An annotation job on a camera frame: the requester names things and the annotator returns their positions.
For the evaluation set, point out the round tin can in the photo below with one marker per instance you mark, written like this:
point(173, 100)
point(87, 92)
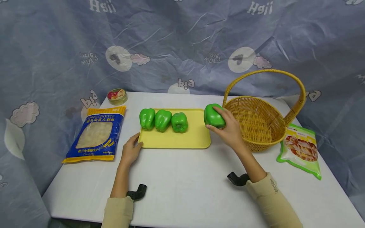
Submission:
point(117, 96)

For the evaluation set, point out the person's right hand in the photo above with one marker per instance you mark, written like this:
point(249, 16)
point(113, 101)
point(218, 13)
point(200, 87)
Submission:
point(231, 131)

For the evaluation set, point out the yellow plastic tray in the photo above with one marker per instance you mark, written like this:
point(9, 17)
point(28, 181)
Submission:
point(196, 136)

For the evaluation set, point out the person's left forearm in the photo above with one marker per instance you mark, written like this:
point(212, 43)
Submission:
point(121, 196)

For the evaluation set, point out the green bell pepper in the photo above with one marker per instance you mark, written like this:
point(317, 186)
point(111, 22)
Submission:
point(212, 116)
point(162, 120)
point(147, 118)
point(179, 122)

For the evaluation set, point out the person's left fingers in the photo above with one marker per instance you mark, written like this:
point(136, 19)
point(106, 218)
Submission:
point(133, 137)

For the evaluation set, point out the blue and yellow pasta bag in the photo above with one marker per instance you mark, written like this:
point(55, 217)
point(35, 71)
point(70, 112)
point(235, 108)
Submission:
point(95, 136)

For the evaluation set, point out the person's right thumb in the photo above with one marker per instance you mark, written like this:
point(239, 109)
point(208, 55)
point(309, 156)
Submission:
point(214, 128)

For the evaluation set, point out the person's right forearm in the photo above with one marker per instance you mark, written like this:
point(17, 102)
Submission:
point(268, 193)

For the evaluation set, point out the person's right fingers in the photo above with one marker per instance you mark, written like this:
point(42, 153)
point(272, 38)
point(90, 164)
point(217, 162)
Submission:
point(221, 110)

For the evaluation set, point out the green snack packet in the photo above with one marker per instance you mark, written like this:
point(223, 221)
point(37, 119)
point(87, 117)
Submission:
point(302, 148)

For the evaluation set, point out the person's left hand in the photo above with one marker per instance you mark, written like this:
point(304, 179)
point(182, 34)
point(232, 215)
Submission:
point(129, 153)

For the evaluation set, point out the person's left thumb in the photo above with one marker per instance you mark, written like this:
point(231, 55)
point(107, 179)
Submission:
point(140, 145)

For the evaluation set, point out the black wrist band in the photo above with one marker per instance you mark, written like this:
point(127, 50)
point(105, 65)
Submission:
point(138, 192)
point(238, 179)

